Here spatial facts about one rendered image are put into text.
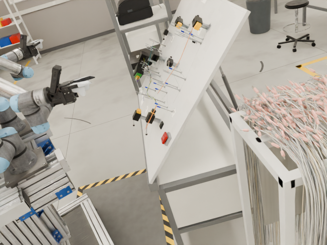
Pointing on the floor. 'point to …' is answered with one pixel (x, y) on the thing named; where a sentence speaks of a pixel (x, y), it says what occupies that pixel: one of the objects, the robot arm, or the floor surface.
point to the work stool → (296, 24)
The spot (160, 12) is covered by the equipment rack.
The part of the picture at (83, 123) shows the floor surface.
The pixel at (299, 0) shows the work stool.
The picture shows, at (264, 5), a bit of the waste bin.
